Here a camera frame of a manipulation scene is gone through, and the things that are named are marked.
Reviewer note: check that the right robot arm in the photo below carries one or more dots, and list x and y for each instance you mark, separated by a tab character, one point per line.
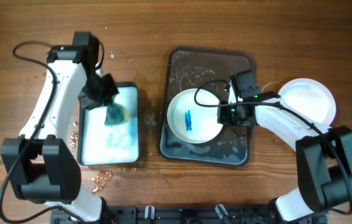
323	154

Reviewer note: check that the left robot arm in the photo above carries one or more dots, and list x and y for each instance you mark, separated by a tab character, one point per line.
40	168

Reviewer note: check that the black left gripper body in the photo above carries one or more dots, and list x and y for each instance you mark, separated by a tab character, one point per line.
98	92

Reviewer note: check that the large dark serving tray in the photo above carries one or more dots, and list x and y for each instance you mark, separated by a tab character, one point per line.
190	67

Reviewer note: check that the small tray with soapy water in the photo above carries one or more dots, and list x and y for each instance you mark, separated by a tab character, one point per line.
99	144

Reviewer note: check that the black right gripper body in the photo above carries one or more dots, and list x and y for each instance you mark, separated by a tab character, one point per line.
231	115

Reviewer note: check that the green and yellow sponge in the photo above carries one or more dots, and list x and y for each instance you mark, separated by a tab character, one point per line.
116	114

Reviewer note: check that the white plate blue streak back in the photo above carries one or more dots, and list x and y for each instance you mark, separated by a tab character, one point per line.
191	117

